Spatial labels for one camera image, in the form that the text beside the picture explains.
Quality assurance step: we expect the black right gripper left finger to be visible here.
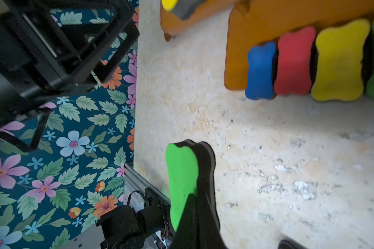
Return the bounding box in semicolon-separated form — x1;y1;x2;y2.
170;194;226;249

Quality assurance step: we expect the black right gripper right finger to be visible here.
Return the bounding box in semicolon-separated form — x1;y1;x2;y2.
278;240;306;249

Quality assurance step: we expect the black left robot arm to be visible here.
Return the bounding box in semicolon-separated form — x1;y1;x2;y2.
0;1;139;152

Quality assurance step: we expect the red eraser lower shelf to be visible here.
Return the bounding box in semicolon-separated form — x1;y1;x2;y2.
274;27;316;95

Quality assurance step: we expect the blue eraser lower left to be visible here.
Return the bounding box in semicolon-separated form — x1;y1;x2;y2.
245;41;276;100

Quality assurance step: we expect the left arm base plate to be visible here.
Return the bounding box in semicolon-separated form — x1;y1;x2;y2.
96;188;175;249

